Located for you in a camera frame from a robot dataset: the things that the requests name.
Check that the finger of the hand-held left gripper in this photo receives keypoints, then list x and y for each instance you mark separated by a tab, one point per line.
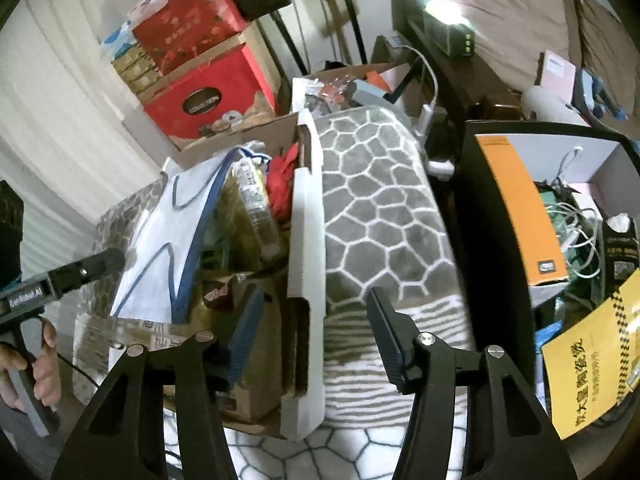
85	272

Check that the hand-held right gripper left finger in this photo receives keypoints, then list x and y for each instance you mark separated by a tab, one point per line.
247	320

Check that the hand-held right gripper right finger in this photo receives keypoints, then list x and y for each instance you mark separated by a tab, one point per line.
387	340

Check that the gold paper packet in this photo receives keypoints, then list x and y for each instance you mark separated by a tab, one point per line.
260	360

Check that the gold foil packet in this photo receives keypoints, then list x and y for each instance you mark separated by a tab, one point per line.
150	332

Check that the white cardboard carrier box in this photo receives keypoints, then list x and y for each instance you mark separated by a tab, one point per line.
305	240

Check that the gold snack packet white label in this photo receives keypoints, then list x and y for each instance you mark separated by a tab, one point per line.
255	200

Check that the red wrapper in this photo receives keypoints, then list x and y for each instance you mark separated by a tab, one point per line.
282	175

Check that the person's left hand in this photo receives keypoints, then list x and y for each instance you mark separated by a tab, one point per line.
50	370

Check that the black storage box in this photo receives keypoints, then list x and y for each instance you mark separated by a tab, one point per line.
480	240

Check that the grey white patterned mat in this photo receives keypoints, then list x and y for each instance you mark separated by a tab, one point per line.
380	200

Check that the white ribbed curtain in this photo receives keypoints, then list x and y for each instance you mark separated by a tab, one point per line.
60	110

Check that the orange box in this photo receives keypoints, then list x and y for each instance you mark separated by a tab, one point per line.
520	210

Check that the tan flat box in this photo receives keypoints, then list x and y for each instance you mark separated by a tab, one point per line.
142	85
135	70
127	57

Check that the yellow booklet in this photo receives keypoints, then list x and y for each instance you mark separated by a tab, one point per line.
590	370

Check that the red chocolate print gift bag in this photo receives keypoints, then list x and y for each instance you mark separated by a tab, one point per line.
200	100

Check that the blue tissue pack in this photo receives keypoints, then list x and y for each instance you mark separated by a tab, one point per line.
117	40

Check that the black printed packet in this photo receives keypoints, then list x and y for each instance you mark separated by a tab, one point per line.
620	255

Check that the large brown cardboard box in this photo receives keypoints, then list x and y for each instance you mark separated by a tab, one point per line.
260	60

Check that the brown open cardboard box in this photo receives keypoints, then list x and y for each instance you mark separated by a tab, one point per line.
385	72

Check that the red floral gift bag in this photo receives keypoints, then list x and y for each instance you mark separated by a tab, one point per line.
190	20

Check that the black speaker stand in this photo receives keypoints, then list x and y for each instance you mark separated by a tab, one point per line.
354	25
290	42

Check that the black device with bright light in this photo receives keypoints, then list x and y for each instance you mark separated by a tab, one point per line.
457	40

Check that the pink box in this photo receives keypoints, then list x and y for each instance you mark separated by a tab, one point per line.
555	75

